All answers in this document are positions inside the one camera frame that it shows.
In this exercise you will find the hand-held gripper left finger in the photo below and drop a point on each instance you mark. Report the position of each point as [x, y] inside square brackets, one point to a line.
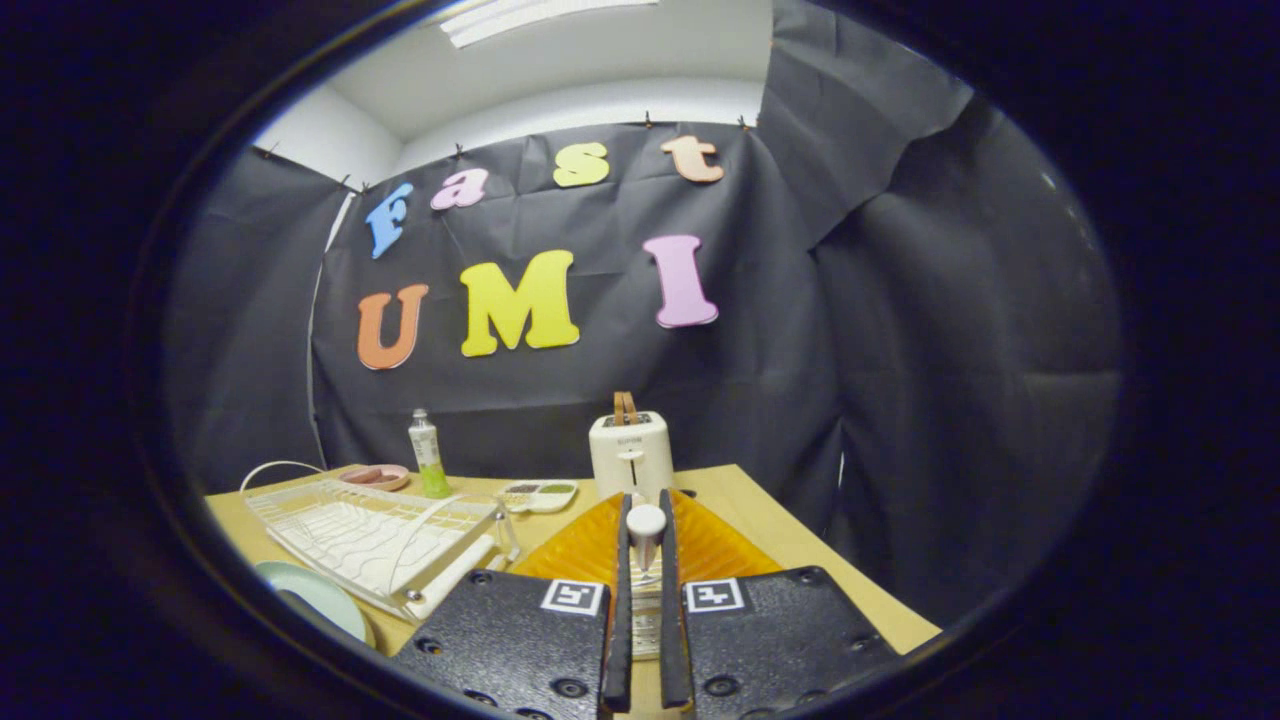
[520, 650]

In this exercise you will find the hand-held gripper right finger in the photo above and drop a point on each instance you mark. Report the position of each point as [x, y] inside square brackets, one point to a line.
[780, 640]

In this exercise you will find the pale green plate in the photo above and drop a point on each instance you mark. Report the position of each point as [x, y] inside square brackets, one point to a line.
[315, 590]

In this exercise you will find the pink plate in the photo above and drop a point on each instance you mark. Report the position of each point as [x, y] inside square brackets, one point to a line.
[385, 485]

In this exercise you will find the white divided grain tray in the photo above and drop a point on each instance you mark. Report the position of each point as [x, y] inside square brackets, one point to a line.
[560, 498]

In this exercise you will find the clear bottle with green liquid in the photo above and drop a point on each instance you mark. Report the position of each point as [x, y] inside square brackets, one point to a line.
[428, 455]

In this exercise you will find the white toaster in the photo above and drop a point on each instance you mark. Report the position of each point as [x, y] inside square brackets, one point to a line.
[630, 460]

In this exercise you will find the black backdrop cloth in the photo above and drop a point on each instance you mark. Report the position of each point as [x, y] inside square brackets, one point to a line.
[800, 400]

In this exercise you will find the toast slice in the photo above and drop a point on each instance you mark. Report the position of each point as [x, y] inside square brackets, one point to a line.
[619, 408]
[632, 408]

